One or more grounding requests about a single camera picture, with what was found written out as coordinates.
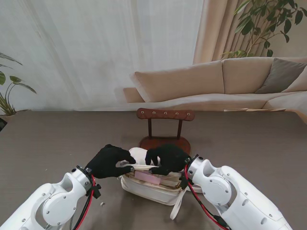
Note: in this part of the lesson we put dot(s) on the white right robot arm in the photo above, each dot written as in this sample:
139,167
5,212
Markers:
235,196

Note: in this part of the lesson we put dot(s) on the beige sofa cushion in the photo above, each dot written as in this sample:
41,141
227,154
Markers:
298,82

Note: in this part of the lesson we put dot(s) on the grey sofa cushion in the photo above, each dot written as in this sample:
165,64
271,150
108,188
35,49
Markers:
280,74

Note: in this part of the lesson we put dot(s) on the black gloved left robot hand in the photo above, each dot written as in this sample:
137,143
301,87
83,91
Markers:
108,163

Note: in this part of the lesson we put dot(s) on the dark flat object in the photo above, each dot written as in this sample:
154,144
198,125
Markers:
2,124

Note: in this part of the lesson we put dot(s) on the beige curtain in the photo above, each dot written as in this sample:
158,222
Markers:
216,28

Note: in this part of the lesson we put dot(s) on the broad-leaf green potted plant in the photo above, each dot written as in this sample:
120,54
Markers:
16,80

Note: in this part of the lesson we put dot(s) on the white zippered pouch bag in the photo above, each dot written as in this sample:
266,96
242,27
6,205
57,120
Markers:
153,191

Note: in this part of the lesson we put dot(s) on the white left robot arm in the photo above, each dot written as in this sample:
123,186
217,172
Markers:
52,203

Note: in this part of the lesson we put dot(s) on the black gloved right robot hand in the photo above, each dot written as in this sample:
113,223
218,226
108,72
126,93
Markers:
170,158

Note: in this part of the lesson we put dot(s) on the pink floral gift box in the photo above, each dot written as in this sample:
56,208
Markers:
147,177

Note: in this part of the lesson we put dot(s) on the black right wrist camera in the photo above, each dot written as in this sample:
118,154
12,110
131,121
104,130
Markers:
184,181

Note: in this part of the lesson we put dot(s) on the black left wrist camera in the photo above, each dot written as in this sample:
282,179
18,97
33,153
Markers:
97,191

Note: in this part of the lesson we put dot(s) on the white sheer curtain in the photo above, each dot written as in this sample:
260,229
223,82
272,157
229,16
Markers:
72,48

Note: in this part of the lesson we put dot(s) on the tall green leafy plant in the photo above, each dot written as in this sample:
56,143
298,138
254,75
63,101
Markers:
247,24

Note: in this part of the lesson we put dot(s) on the beige sofa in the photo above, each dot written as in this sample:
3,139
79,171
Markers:
182,81

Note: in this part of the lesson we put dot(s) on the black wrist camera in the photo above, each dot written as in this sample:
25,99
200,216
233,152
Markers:
97,191
184,181

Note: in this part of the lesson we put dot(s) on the brown wooden jewelry stand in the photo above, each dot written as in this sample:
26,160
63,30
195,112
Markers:
165,113

